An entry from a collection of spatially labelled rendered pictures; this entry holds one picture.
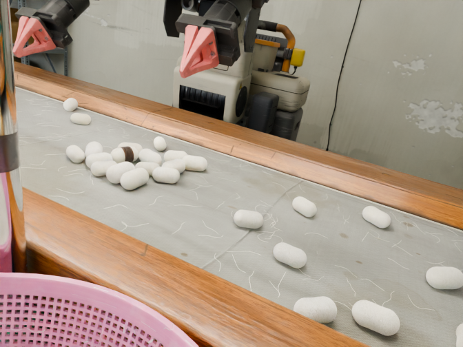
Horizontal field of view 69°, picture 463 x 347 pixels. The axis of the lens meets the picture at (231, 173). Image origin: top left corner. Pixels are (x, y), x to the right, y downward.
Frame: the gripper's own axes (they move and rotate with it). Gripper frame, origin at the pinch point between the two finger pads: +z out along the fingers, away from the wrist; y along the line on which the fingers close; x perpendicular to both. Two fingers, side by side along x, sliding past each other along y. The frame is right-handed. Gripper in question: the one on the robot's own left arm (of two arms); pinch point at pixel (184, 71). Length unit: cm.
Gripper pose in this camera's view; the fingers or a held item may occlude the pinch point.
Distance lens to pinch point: 54.7
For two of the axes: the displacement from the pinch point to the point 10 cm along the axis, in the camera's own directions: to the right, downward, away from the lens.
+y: 8.9, 3.1, -3.3
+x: 1.2, 5.3, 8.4
